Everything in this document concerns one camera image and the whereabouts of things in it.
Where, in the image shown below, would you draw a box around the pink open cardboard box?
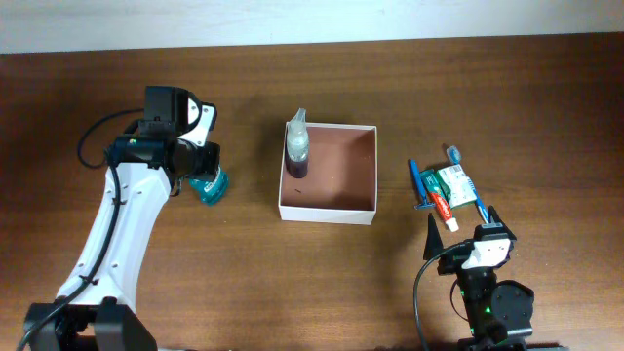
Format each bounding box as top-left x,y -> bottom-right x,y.
278,122 -> 378,225

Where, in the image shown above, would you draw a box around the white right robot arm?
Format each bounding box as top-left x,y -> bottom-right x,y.
412,207 -> 564,351

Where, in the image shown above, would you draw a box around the white green crumpled sachet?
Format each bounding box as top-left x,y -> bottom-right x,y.
435,165 -> 477,209

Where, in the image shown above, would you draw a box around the green red toothpaste tube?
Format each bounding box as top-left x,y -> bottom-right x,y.
420,170 -> 459,232

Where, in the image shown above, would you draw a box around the blue white toothbrush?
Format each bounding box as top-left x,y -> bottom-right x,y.
446,144 -> 490,224

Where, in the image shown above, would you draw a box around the blue disposable razor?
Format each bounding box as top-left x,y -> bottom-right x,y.
409,159 -> 435,210

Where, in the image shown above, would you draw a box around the teal mouthwash bottle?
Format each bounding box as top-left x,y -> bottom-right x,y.
189,167 -> 229,206

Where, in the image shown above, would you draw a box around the purple spray bottle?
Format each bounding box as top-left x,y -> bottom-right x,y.
286,108 -> 310,178

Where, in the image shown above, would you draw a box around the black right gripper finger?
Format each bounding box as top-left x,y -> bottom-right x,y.
423,214 -> 444,260
487,206 -> 505,228

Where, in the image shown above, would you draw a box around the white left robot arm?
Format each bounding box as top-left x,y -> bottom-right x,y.
17,86 -> 222,350

